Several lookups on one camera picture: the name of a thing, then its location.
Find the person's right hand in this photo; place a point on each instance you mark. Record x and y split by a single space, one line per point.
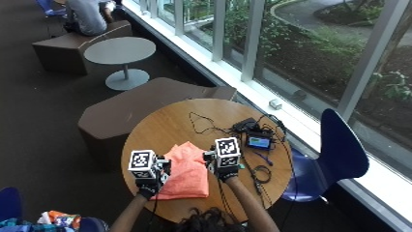
227 174

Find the person's left hand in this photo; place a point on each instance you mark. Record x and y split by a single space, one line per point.
148 188

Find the white marker cube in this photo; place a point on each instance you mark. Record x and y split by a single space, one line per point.
227 150
142 163

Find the orange cloth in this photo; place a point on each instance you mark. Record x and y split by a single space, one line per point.
187 175

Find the small device with lit screen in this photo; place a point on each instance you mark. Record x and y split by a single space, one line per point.
259 141

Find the blue pen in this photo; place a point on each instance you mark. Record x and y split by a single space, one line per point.
264 158

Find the black box device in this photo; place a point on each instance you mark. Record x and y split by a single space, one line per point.
244 124

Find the large brown bench seat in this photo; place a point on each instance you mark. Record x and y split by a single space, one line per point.
128 112

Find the small white box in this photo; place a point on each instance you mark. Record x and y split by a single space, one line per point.
275 103

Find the blue plastic chair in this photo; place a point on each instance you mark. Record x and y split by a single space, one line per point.
339 154

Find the pile of colourful clothes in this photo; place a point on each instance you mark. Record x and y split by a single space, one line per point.
51 221

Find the dark blue seat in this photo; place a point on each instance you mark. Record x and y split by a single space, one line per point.
10 203

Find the small brown bench seat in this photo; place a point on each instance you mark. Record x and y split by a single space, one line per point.
64 48

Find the blue chair with metal legs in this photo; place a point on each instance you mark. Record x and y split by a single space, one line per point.
50 8

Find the grey round pedestal table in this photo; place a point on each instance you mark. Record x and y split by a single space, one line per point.
120 53

